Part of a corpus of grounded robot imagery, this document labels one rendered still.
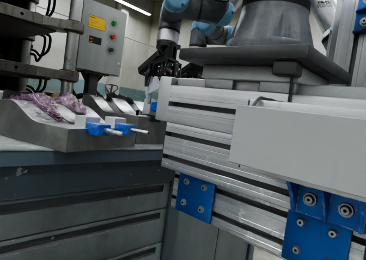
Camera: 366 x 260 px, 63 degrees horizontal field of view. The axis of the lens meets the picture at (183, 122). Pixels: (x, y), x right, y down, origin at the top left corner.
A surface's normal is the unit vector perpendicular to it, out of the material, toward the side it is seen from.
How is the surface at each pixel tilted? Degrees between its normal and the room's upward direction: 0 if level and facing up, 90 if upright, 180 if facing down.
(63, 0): 90
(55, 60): 90
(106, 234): 90
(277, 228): 90
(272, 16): 72
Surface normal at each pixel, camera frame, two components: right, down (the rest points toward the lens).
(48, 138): -0.44, -0.01
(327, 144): -0.66, -0.05
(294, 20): 0.30, -0.22
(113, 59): 0.72, 0.14
